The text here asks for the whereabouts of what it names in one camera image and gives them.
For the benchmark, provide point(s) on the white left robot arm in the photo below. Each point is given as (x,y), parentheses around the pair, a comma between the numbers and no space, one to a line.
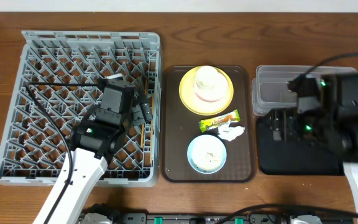
(94,149)

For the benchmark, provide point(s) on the pink bowl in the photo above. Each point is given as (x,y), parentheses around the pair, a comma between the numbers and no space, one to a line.
(218,91)

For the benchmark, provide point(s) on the rice leftovers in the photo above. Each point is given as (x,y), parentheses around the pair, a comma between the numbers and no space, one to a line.
(207,154)

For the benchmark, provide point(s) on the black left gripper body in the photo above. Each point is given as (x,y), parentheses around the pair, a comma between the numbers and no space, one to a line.
(124,121)

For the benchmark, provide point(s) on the brown serving tray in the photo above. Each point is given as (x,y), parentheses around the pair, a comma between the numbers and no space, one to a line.
(180,127)

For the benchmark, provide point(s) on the green orange snack wrapper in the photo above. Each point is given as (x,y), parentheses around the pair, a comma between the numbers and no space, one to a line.
(218,121)

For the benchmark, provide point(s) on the clear plastic container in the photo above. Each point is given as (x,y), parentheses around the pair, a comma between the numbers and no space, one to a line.
(270,91)

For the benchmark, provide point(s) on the cream cup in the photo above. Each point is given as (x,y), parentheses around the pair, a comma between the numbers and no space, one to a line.
(206,77)

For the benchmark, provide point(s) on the black waste tray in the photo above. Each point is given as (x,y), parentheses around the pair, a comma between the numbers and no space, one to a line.
(293,157)

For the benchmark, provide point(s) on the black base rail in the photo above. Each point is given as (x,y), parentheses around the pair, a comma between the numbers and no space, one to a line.
(253,218)

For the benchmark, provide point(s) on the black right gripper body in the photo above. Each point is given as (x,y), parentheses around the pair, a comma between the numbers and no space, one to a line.
(309,126)

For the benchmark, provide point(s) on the wooden chopstick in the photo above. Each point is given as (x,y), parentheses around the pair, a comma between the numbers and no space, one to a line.
(143,126)

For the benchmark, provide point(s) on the light blue bowl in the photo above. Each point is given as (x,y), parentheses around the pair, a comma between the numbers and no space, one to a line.
(190,149)

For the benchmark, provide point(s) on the grey dishwasher rack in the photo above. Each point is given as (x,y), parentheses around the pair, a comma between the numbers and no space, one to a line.
(55,87)

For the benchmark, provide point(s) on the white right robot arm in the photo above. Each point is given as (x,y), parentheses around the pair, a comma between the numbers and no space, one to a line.
(339,99)

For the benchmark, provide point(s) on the yellow plate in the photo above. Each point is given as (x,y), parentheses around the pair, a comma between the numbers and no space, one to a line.
(196,105)

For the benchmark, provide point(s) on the white tissue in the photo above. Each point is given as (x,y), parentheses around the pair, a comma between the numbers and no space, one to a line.
(229,133)

